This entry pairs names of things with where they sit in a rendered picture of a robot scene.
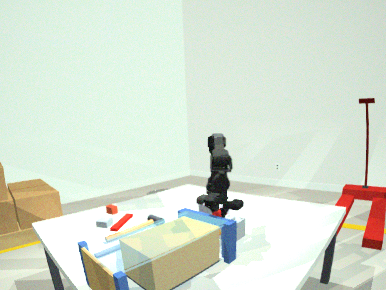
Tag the clear-panelled rack with blue frame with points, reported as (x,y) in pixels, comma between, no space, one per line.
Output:
(167,254)

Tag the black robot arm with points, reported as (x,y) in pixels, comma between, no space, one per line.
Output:
(220,165)

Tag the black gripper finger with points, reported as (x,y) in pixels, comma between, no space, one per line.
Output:
(224,212)
(215,209)

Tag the mallet with wooden handle and black head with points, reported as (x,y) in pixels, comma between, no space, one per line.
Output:
(150,218)

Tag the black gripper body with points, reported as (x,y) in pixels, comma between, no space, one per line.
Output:
(235,204)

